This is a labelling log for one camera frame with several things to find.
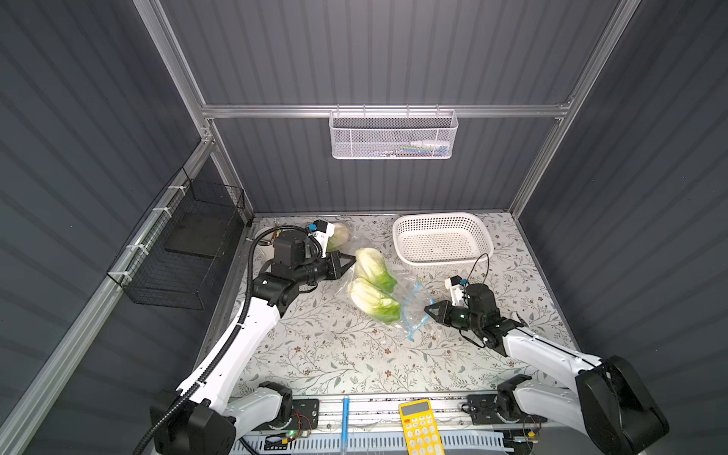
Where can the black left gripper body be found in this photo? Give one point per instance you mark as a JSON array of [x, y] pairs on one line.
[[333, 266]]

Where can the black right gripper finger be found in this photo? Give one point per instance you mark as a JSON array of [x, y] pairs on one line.
[[439, 308], [440, 316]]

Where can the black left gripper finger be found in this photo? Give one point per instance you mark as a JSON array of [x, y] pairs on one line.
[[340, 259], [337, 270]]

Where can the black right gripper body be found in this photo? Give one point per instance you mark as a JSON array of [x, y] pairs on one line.
[[446, 313]]

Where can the chinese cabbage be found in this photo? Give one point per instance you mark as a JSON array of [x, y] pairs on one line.
[[373, 301], [371, 266], [342, 235]]

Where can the clear zip-top bag blue seal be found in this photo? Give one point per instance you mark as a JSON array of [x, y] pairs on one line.
[[413, 297]]

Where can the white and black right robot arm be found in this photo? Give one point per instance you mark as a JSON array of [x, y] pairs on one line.
[[603, 398]]

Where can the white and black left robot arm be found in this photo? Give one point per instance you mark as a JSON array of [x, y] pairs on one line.
[[202, 417]]

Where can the chinese cabbage in pink bag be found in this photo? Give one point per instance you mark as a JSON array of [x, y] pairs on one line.
[[342, 235]]

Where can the clear zip-top bag pink seal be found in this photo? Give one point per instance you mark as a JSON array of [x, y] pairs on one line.
[[317, 251]]

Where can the white perforated plastic basket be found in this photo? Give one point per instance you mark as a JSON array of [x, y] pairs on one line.
[[435, 240]]

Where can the yellow calculator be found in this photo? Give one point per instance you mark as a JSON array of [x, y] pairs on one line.
[[420, 428]]

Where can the blue pen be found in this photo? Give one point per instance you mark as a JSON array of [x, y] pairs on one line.
[[343, 446]]

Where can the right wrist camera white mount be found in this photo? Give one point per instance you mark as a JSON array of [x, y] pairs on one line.
[[456, 285]]

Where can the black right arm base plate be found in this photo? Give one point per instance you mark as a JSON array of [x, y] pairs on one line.
[[497, 408]]

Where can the white wire wall basket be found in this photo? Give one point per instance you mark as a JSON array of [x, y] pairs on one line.
[[404, 135]]

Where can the white slotted cable duct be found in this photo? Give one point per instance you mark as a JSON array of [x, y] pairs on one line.
[[392, 442]]

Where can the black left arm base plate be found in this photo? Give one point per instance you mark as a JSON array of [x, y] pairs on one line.
[[304, 416]]

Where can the black wire mesh basket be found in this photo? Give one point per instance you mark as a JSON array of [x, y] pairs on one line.
[[183, 255]]

